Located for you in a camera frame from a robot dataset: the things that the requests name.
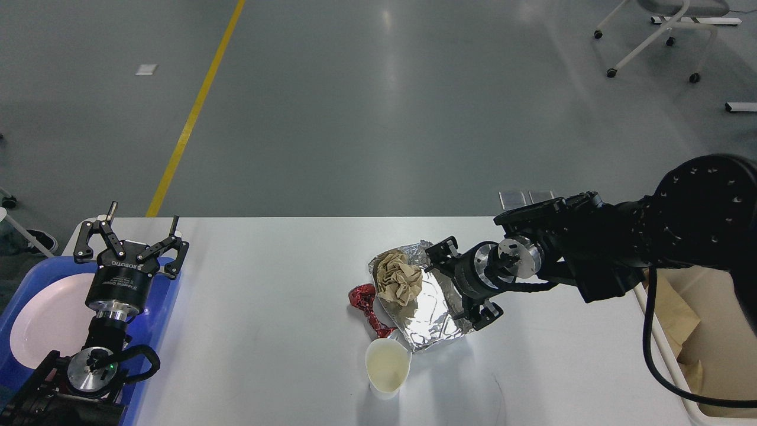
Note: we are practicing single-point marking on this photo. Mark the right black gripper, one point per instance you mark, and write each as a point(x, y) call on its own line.
point(476, 279)

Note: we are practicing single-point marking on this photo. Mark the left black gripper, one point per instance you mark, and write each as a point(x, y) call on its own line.
point(123, 284)

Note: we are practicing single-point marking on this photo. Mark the aluminium foil tray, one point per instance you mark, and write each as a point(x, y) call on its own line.
point(429, 319)

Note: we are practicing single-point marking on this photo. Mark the brown paper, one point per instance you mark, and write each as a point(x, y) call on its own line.
point(396, 280)

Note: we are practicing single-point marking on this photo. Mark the pink plate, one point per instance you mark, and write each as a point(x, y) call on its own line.
point(56, 318)

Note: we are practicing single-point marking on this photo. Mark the brown paper bag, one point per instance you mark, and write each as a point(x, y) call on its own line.
point(677, 319)

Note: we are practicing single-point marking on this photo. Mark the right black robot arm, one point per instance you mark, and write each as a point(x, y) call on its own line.
point(702, 213)

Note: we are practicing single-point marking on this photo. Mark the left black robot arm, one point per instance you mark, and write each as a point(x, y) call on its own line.
point(94, 386)

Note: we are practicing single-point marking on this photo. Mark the red foil wrapper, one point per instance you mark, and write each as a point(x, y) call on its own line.
point(362, 298)

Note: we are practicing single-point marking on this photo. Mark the left floor socket plate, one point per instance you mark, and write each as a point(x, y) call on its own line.
point(513, 199)

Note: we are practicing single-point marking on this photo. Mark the floor socket plate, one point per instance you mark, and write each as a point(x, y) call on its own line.
point(513, 199)
point(541, 196)

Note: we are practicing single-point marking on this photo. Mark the cream cup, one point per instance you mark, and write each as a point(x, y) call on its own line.
point(387, 362)

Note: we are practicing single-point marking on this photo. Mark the right floor socket plate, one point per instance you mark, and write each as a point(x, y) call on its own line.
point(541, 196)

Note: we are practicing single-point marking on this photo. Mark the white plastic bin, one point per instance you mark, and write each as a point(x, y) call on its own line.
point(724, 340)

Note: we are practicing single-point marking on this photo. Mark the white floor bar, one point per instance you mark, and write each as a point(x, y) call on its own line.
point(740, 107)

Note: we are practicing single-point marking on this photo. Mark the white bar behind chair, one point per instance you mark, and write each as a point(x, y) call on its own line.
point(716, 21)

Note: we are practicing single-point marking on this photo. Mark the white office chair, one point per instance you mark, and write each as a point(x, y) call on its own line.
point(676, 10)

